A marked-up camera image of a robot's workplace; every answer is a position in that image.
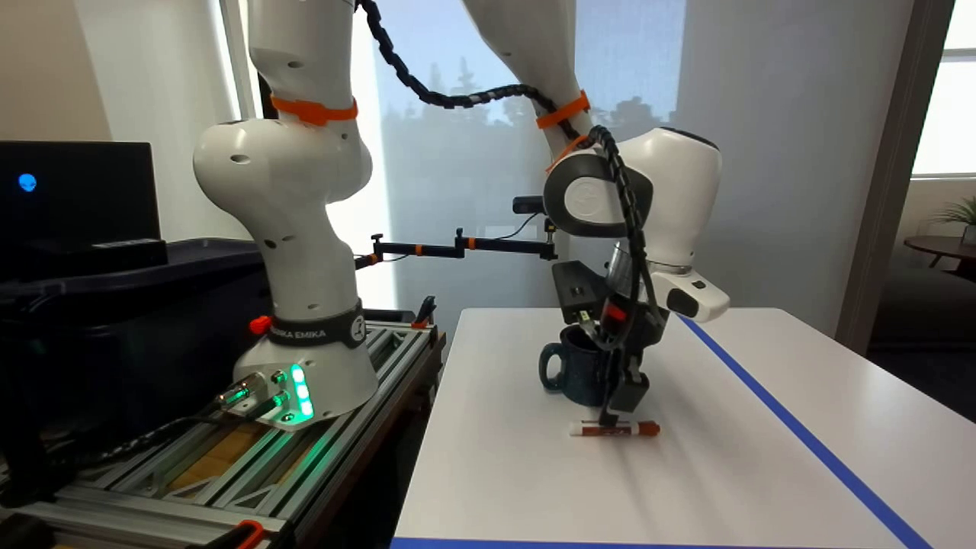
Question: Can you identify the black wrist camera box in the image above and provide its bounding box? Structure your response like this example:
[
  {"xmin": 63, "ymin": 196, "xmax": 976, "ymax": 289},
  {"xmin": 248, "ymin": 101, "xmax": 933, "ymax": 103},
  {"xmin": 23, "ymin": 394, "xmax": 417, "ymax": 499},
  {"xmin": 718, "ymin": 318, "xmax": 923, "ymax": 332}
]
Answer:
[{"xmin": 549, "ymin": 258, "xmax": 616, "ymax": 328}]

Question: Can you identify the aluminium profile base frame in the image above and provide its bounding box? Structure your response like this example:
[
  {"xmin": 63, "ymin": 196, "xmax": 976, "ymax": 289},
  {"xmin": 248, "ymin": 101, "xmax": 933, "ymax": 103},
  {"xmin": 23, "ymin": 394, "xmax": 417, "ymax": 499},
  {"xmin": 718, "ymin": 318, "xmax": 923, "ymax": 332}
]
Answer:
[{"xmin": 0, "ymin": 311, "xmax": 450, "ymax": 549}]

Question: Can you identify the black cable chain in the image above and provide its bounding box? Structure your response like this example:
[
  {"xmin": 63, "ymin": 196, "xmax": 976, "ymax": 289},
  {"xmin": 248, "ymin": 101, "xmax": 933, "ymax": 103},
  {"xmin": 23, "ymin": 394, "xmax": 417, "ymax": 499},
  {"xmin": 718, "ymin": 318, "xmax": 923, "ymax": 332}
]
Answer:
[{"xmin": 353, "ymin": 0, "xmax": 657, "ymax": 314}]

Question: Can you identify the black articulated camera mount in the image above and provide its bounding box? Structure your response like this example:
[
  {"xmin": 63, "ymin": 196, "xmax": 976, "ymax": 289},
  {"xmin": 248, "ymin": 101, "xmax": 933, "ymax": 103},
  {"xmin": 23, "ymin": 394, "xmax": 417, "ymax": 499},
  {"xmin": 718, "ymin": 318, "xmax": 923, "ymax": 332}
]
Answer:
[{"xmin": 353, "ymin": 212, "xmax": 561, "ymax": 275}]

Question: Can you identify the dark round side table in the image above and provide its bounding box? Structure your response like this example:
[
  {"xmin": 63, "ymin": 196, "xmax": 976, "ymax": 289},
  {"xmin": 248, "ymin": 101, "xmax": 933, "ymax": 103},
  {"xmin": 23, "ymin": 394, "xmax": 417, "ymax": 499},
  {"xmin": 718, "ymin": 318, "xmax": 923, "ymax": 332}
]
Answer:
[{"xmin": 898, "ymin": 231, "xmax": 976, "ymax": 284}]

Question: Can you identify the black exterior camera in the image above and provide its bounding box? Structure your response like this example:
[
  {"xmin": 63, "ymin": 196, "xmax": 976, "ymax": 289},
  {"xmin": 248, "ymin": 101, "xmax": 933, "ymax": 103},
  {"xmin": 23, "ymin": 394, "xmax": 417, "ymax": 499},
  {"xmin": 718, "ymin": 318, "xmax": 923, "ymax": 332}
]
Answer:
[{"xmin": 508, "ymin": 192, "xmax": 551, "ymax": 218}]

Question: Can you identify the black monitor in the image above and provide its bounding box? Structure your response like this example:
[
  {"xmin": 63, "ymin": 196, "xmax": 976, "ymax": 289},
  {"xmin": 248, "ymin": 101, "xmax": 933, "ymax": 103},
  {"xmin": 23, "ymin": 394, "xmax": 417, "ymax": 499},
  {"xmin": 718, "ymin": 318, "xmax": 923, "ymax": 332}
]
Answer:
[{"xmin": 0, "ymin": 137, "xmax": 167, "ymax": 275}]

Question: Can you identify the dark teal speckled mug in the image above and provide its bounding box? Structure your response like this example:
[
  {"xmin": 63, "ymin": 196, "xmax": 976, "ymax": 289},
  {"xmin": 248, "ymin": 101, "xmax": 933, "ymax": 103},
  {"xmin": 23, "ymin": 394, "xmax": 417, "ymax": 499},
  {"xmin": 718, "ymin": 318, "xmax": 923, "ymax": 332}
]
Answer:
[{"xmin": 535, "ymin": 324, "xmax": 626, "ymax": 407}]

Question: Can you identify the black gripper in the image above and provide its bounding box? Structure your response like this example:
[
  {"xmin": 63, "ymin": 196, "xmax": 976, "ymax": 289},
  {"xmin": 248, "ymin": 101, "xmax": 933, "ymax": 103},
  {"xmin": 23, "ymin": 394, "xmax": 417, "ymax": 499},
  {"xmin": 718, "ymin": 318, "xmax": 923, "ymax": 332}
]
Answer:
[{"xmin": 576, "ymin": 289, "xmax": 671, "ymax": 431}]

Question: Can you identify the long blue tape strip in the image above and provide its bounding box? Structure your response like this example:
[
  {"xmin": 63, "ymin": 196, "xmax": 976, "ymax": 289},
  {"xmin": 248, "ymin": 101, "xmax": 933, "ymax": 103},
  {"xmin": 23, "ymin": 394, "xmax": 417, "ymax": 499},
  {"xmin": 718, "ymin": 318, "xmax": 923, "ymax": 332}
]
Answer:
[{"xmin": 676, "ymin": 314, "xmax": 933, "ymax": 549}]

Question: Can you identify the dark window frame post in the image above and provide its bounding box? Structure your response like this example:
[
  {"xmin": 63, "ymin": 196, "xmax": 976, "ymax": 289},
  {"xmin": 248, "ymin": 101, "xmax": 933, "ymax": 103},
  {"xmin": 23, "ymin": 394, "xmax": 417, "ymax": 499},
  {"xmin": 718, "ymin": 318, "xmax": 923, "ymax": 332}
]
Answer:
[{"xmin": 831, "ymin": 0, "xmax": 960, "ymax": 356}]

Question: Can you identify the black cabinet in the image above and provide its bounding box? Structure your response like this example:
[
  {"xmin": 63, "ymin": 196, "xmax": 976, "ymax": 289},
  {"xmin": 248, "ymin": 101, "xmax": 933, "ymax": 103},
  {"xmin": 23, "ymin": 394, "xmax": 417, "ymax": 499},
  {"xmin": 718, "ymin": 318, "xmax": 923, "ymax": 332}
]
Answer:
[{"xmin": 0, "ymin": 236, "xmax": 279, "ymax": 502}]

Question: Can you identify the orange strap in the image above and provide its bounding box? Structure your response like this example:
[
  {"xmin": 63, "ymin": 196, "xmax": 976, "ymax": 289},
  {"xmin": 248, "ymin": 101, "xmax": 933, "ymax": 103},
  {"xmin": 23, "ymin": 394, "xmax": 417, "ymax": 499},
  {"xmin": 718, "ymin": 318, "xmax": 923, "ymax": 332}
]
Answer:
[
  {"xmin": 533, "ymin": 88, "xmax": 593, "ymax": 131},
  {"xmin": 549, "ymin": 131, "xmax": 593, "ymax": 167},
  {"xmin": 265, "ymin": 91, "xmax": 362, "ymax": 128}
]

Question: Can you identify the orange clamp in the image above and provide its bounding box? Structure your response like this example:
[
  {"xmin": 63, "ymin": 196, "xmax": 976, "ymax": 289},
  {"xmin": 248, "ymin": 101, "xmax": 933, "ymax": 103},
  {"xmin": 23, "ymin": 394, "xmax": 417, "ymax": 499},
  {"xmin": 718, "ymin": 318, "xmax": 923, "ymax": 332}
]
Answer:
[{"xmin": 233, "ymin": 515, "xmax": 270, "ymax": 549}]

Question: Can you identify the green potted plant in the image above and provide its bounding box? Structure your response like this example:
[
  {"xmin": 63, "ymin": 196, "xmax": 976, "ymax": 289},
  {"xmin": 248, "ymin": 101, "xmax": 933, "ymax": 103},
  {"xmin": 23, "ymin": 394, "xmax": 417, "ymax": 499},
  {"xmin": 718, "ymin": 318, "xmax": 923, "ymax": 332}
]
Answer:
[{"xmin": 946, "ymin": 196, "xmax": 976, "ymax": 247}]

